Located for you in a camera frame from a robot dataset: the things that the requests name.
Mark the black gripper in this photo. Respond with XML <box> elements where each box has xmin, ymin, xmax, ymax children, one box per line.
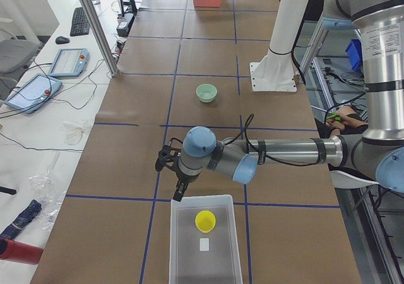
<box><xmin>173</xmin><ymin>170</ymin><xmax>200</xmax><ymax>201</ymax></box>

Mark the yellow plastic cup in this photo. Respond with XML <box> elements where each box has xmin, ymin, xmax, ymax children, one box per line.
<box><xmin>194</xmin><ymin>210</ymin><xmax>217</xmax><ymax>234</ymax></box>

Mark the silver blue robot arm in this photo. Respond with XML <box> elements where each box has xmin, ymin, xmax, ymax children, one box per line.
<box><xmin>167</xmin><ymin>0</ymin><xmax>338</xmax><ymax>208</ymax></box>

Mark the clear plastic storage box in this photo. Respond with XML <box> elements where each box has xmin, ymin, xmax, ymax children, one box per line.
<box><xmin>169</xmin><ymin>194</ymin><xmax>243</xmax><ymax>283</ymax></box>

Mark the black desktop box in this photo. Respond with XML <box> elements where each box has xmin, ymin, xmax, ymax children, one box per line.
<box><xmin>116</xmin><ymin>13</ymin><xmax>135</xmax><ymax>37</ymax></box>

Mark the mint green bowl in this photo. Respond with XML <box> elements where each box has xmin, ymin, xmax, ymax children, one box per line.
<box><xmin>196</xmin><ymin>83</ymin><xmax>218</xmax><ymax>103</ymax></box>

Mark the crumpled white tissue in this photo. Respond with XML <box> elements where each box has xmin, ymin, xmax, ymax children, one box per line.
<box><xmin>63</xmin><ymin>121</ymin><xmax>92</xmax><ymax>145</ymax></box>

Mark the crumpled clear plastic wrap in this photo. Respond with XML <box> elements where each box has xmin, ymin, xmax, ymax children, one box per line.
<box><xmin>28</xmin><ymin>170</ymin><xmax>67</xmax><ymax>232</ymax></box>

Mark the folded dark blue umbrella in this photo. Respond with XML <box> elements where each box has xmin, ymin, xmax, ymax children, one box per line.
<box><xmin>1</xmin><ymin>199</ymin><xmax>42</xmax><ymax>240</ymax></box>

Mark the upper teach pendant tablet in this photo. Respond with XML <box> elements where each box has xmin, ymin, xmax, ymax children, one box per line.
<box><xmin>48</xmin><ymin>48</ymin><xmax>89</xmax><ymax>78</ymax></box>

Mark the teach pendant tablet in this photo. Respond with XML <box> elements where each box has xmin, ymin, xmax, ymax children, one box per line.
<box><xmin>4</xmin><ymin>74</ymin><xmax>62</xmax><ymax>114</ymax></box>
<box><xmin>48</xmin><ymin>48</ymin><xmax>89</xmax><ymax>78</ymax></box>

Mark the seated person in black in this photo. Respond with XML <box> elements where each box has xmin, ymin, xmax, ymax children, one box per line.
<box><xmin>315</xmin><ymin>105</ymin><xmax>369</xmax><ymax>138</ymax></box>

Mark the lower teach pendant tablet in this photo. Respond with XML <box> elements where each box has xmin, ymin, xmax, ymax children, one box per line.
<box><xmin>4</xmin><ymin>74</ymin><xmax>62</xmax><ymax>114</ymax></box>

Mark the red cylinder bottle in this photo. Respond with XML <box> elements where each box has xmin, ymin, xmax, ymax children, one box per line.
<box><xmin>1</xmin><ymin>239</ymin><xmax>44</xmax><ymax>265</ymax></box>

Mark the black keyboard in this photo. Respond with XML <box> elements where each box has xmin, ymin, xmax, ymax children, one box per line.
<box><xmin>70</xmin><ymin>7</ymin><xmax>90</xmax><ymax>37</ymax></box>

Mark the black computer mouse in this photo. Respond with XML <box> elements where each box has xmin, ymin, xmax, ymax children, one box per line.
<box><xmin>55</xmin><ymin>36</ymin><xmax>70</xmax><ymax>45</ymax></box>

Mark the grey office chair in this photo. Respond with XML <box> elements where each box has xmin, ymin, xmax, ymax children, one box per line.
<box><xmin>1</xmin><ymin>29</ymin><xmax>42</xmax><ymax>84</ymax></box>

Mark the blue parts bin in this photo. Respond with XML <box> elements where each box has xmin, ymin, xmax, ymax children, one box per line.
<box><xmin>345</xmin><ymin>39</ymin><xmax>363</xmax><ymax>73</ymax></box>

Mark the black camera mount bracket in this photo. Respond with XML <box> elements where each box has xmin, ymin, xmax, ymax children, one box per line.
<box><xmin>155</xmin><ymin>137</ymin><xmax>183</xmax><ymax>172</ymax></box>

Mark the white pedestal column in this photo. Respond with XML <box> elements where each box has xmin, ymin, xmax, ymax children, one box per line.
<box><xmin>250</xmin><ymin>0</ymin><xmax>309</xmax><ymax>92</ymax></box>

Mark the green handled tool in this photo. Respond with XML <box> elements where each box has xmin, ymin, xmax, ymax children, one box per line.
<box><xmin>326</xmin><ymin>114</ymin><xmax>342</xmax><ymax>122</ymax></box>

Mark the aluminium frame post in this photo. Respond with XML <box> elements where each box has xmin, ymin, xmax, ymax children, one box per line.
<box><xmin>79</xmin><ymin>0</ymin><xmax>119</xmax><ymax>77</ymax></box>

